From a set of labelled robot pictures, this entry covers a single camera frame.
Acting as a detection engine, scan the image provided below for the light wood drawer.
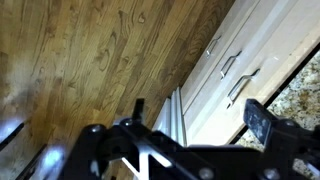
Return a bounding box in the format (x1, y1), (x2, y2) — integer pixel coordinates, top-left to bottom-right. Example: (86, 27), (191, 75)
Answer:
(188, 0), (320, 148)
(179, 0), (263, 115)
(183, 0), (294, 148)

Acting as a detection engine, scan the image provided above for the white door frame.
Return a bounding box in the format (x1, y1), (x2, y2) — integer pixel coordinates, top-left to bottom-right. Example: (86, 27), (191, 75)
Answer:
(151, 86), (188, 148)

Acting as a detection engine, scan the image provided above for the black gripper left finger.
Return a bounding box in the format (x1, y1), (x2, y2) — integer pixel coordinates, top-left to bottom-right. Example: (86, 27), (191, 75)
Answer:
(131, 97), (146, 122)

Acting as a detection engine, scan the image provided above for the metal drawer handle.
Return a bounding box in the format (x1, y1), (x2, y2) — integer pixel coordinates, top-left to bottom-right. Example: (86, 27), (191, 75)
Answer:
(226, 68), (261, 110)
(205, 35), (223, 58)
(219, 50), (243, 81)

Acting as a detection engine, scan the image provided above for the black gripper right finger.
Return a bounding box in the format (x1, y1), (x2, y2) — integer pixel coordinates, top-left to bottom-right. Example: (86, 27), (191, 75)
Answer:
(243, 98), (279, 146)

